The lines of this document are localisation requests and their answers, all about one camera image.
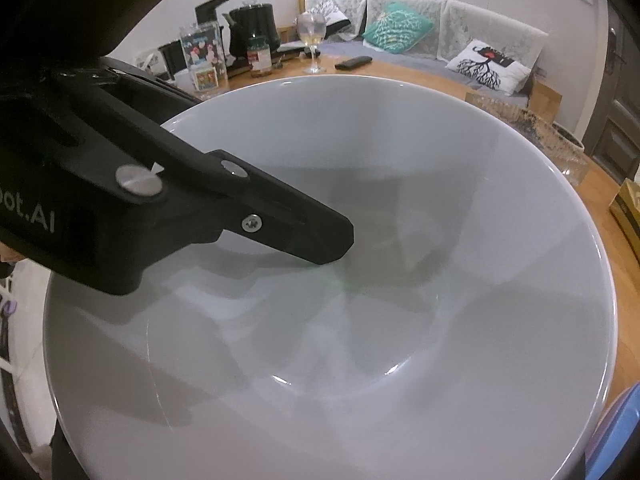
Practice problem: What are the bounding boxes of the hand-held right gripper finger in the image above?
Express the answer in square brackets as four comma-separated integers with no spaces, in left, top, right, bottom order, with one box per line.
[50,425,88,480]

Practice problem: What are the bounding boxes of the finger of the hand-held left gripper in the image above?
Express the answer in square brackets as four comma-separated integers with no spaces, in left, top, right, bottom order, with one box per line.
[75,82,355,296]
[100,56,202,127]

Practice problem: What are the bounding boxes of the large white bowl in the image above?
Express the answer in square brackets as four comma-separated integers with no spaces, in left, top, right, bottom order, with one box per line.
[41,75,620,480]

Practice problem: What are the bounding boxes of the purple plate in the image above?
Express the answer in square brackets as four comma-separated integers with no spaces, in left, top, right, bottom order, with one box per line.
[582,422,608,480]

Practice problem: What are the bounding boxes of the blue plate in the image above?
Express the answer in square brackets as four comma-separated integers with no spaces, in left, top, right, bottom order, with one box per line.
[592,387,640,480]

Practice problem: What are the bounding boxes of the white mug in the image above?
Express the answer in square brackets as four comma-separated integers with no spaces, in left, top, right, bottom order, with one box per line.
[135,50,166,78]

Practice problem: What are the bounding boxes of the tall printed drinking glass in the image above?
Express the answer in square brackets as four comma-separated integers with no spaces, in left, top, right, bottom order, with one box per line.
[179,21,230,100]

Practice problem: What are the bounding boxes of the black countertop appliance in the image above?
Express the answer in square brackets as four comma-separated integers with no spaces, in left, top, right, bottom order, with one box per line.
[194,0,236,26]

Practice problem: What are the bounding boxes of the spice jar with green lid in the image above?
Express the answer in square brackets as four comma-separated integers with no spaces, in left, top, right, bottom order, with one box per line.
[247,35,273,77]

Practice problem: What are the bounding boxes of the black kettle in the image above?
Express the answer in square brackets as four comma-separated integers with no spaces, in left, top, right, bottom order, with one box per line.
[222,2,281,58]

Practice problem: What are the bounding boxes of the wine glass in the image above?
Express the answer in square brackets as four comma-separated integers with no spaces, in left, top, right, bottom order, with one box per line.
[296,11,328,75]

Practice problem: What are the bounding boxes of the grey patterned cushion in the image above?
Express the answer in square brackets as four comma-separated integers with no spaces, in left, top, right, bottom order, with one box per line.
[307,0,351,41]

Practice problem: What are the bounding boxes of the teal leaf cushion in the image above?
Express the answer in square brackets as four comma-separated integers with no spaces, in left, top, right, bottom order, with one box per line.
[361,1,435,54]

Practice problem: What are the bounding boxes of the white tree print cushion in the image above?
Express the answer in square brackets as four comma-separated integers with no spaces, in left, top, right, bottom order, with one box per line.
[444,40,532,97]

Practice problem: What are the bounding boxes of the glass ashtray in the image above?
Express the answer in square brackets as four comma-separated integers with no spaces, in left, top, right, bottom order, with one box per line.
[465,91,593,187]

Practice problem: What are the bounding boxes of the white lace sofa cover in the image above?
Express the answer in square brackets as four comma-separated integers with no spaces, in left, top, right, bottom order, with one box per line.
[304,0,549,68]

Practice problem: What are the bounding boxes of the gold tissue box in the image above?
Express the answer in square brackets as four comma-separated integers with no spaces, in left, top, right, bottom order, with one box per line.
[607,177,640,263]

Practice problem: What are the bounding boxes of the dark brown door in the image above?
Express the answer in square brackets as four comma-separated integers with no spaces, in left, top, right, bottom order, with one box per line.
[582,7,640,181]

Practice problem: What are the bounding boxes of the grey wooden-frame sofa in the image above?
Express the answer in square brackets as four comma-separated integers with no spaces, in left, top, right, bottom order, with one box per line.
[277,0,563,123]

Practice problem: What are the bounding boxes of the metal door handle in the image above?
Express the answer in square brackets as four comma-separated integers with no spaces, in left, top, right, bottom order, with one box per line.
[604,27,621,73]

